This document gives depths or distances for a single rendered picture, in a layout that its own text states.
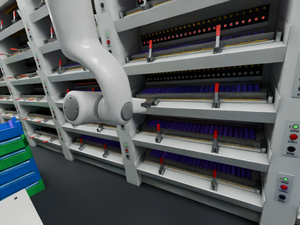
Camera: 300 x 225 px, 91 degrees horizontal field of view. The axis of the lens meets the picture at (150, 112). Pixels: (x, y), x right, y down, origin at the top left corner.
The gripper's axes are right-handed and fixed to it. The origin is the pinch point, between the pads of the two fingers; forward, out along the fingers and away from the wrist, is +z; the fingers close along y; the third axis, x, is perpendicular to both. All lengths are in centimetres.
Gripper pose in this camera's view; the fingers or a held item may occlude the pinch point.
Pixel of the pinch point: (143, 103)
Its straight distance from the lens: 62.0
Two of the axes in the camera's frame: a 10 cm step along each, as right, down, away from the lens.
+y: 8.6, 0.6, -5.0
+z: 5.1, -0.9, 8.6
